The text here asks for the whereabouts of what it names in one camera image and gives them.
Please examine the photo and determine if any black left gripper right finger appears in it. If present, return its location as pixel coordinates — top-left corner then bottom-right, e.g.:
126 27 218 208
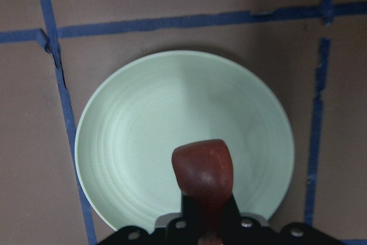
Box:
220 195 241 228

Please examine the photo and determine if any light green plate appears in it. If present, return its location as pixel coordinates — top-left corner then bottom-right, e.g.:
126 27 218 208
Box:
75 50 295 232

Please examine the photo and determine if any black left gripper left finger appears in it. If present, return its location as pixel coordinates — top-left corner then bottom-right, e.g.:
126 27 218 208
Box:
181 193 201 227

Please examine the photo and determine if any brown bun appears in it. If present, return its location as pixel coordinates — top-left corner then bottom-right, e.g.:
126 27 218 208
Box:
171 139 233 244

